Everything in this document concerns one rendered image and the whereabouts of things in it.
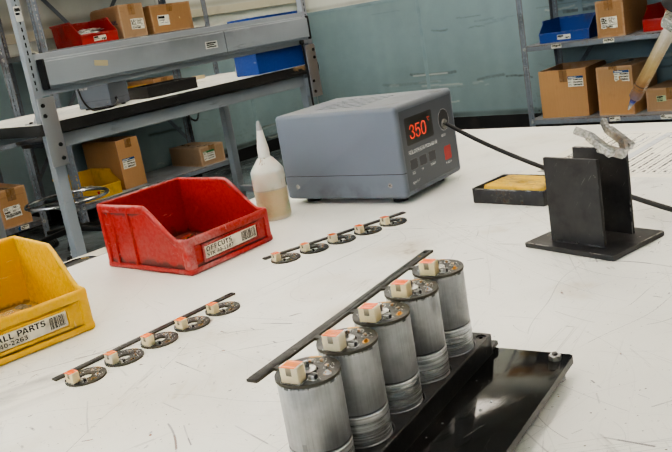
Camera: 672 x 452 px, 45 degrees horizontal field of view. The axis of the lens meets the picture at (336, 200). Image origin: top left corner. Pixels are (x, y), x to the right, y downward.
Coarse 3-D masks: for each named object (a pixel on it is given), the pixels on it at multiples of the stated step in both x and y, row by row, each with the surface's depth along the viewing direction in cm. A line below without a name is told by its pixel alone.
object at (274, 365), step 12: (432, 252) 42; (408, 264) 40; (396, 276) 39; (372, 288) 38; (384, 288) 37; (360, 300) 36; (348, 312) 35; (324, 324) 34; (312, 336) 33; (288, 348) 32; (300, 348) 32; (276, 360) 31; (264, 372) 30
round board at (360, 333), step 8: (344, 328) 33; (352, 328) 33; (360, 328) 33; (368, 328) 33; (360, 336) 32; (368, 336) 32; (376, 336) 32; (320, 344) 32; (352, 344) 31; (360, 344) 32; (368, 344) 31; (320, 352) 32; (328, 352) 31; (336, 352) 31; (344, 352) 31; (352, 352) 31
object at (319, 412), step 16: (336, 384) 29; (288, 400) 29; (304, 400) 29; (320, 400) 29; (336, 400) 29; (288, 416) 30; (304, 416) 29; (320, 416) 29; (336, 416) 29; (288, 432) 30; (304, 432) 29; (320, 432) 29; (336, 432) 30; (304, 448) 30; (320, 448) 29; (336, 448) 30; (352, 448) 30
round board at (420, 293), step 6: (414, 282) 37; (420, 282) 37; (426, 282) 37; (432, 282) 37; (390, 288) 37; (420, 288) 37; (432, 288) 36; (438, 288) 36; (384, 294) 37; (390, 294) 36; (414, 294) 36; (420, 294) 36; (426, 294) 36; (432, 294) 36; (396, 300) 36; (402, 300) 36; (408, 300) 36; (414, 300) 36
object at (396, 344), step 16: (384, 336) 33; (400, 336) 34; (384, 352) 34; (400, 352) 34; (384, 368) 34; (400, 368) 34; (416, 368) 35; (400, 384) 34; (416, 384) 34; (400, 400) 34; (416, 400) 34
